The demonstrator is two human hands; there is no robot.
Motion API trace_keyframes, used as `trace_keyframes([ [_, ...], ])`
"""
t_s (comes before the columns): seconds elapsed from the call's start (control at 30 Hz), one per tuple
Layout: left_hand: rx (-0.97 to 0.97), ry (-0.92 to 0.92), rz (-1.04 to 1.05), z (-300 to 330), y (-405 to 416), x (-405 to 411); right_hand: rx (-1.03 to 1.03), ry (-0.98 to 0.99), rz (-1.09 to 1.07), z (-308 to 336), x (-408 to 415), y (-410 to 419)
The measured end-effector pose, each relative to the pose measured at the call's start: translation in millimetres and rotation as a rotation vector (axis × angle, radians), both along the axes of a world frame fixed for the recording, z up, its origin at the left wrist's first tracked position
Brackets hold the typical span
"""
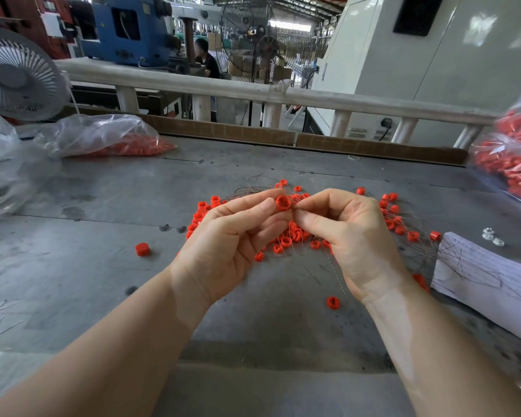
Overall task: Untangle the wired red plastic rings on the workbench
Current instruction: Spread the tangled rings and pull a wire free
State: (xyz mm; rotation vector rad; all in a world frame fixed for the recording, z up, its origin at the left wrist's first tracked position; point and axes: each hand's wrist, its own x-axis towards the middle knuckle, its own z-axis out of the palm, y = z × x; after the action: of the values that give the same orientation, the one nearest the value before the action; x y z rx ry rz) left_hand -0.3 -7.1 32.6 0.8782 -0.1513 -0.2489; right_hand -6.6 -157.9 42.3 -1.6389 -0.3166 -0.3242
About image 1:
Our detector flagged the large grey machine cabinet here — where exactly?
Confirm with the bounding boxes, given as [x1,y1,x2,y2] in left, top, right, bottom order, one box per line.
[309,0,521,147]

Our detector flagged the red industrial machine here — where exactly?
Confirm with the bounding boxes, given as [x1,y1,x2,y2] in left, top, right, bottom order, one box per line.
[0,0,71,59]

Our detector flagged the bundle of thin metal wires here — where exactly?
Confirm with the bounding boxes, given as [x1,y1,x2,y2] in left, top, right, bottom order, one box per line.
[233,181,353,287]

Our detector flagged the person's right forearm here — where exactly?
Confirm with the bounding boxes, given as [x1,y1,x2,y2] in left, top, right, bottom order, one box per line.
[365,277,521,417]

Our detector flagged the person's right hand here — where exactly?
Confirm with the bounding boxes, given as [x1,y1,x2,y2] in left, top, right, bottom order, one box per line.
[291,188,409,302]

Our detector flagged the clear bag with red pieces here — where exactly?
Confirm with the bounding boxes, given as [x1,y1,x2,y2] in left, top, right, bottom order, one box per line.
[35,114,177,158]

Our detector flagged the person's left hand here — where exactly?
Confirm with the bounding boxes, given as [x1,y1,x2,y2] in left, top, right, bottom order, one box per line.
[168,187,295,331]

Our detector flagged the brown wooden board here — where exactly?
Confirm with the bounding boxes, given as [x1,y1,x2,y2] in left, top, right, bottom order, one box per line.
[59,105,468,166]

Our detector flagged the pile of red plastic rings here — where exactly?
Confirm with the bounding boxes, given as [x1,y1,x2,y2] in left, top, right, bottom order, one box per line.
[185,178,444,310]

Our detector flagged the large clear bag red pieces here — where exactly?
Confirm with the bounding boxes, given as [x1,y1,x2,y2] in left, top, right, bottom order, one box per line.
[469,78,521,209]

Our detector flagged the black pedestal fan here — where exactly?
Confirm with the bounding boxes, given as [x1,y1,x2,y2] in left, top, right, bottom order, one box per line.
[252,34,283,129]

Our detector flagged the white paper sheet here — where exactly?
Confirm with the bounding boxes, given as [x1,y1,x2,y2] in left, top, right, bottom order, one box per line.
[431,232,521,346]

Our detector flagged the white desk fan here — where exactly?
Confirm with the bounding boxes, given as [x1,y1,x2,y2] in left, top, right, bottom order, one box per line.
[0,25,71,123]

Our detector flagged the blue industrial machine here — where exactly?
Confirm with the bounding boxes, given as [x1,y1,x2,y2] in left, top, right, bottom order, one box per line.
[75,0,175,68]

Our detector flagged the white metal railing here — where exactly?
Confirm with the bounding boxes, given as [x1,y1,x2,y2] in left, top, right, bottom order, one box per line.
[54,57,503,148]

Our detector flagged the person's left forearm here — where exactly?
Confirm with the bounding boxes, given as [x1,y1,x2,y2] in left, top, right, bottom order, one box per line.
[0,272,210,417]

